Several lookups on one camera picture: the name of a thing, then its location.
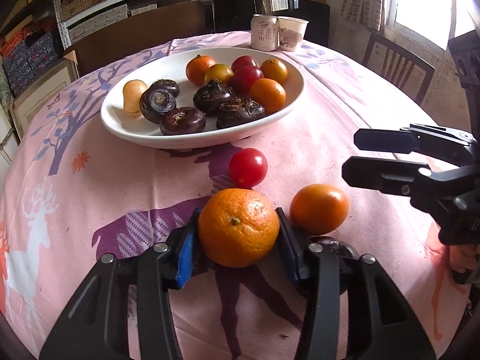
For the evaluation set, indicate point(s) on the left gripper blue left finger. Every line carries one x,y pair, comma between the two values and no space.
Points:
185,250

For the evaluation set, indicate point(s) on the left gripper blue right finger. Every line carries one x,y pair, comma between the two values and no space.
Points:
289,248

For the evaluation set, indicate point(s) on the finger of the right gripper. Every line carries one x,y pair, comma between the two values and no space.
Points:
377,140
387,176

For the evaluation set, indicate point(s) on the large orange tangerine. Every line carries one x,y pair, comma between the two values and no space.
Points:
238,227

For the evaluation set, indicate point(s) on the dark water chestnut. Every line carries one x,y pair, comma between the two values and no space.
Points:
156,102
183,120
169,85
238,111
209,97

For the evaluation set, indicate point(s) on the orange kumquat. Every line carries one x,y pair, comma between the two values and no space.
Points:
319,208
270,94
275,69

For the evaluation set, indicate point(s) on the pale orange loquat fruit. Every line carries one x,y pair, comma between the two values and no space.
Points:
132,92

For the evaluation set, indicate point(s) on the dark wooden chair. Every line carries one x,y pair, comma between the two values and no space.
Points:
398,65

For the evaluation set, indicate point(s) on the red cherry tomato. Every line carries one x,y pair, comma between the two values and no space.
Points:
244,78
242,62
248,168

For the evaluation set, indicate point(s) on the pink patterned tablecloth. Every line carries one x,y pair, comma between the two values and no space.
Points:
74,191

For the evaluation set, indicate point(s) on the white oval plate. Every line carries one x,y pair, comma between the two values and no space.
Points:
139,130

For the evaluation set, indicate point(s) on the white paper cup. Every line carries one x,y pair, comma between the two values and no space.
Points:
291,32

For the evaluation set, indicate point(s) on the yellow-orange cherry tomato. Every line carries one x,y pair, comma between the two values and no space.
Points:
219,71

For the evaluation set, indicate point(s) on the small orange tangerine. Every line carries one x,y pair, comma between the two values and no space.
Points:
196,68

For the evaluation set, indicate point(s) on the black piano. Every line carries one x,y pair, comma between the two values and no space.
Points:
236,15

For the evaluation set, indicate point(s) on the framed picture leaning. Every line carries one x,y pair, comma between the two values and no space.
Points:
42,90

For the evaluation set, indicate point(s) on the dark wooden cabinet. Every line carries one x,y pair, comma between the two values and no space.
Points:
136,33

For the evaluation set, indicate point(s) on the stack of patterned boxes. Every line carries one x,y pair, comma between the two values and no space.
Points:
29,53

